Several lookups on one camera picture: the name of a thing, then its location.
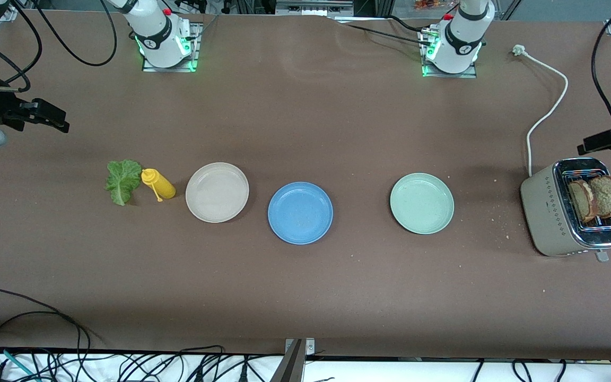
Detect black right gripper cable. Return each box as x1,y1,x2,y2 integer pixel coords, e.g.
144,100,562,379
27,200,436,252
0,0,42,91

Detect yellow mustard squeeze bottle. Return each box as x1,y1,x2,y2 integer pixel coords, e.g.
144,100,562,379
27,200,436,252
141,168,176,203

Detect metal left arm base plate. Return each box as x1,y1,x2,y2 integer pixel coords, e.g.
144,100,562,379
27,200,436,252
421,29,478,79

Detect green lettuce leaf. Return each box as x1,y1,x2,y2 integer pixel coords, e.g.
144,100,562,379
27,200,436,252
105,159,143,206

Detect black looping floor cable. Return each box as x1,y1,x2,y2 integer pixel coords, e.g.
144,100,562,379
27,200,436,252
0,289,91,353

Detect white toaster power cord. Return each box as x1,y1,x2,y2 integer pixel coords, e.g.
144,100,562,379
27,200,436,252
512,45,570,177

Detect brown table cover mat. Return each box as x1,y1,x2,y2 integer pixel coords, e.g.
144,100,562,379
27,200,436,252
0,8,611,361

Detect blue round plate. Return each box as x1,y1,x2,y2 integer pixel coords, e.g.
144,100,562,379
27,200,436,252
267,182,334,245

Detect aluminium profile strut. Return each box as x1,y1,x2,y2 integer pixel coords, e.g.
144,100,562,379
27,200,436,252
270,340,306,382

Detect beige round plate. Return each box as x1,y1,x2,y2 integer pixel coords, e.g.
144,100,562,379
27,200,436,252
185,162,250,223

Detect metal corner bracket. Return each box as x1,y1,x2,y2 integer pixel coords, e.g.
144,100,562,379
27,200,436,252
284,338,316,357

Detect brown toasted bread slice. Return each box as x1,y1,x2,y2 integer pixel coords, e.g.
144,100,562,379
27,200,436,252
588,175,611,219
567,179,598,223

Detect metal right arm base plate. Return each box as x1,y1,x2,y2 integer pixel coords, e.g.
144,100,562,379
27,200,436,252
142,22,201,72

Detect black right arm loop cable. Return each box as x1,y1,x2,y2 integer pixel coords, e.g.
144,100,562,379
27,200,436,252
30,0,118,67

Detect mint green round plate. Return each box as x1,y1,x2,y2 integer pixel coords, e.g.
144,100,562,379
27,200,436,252
389,173,455,235

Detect black base power cable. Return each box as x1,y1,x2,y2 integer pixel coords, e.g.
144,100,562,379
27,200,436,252
344,22,433,46

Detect teal cable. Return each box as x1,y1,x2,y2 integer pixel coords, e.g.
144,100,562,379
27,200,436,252
0,345,41,382

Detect beige chrome-topped toaster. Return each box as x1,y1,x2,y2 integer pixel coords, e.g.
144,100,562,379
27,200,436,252
520,157,611,263

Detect silver metal box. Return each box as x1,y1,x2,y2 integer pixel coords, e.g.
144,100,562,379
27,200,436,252
275,0,354,16

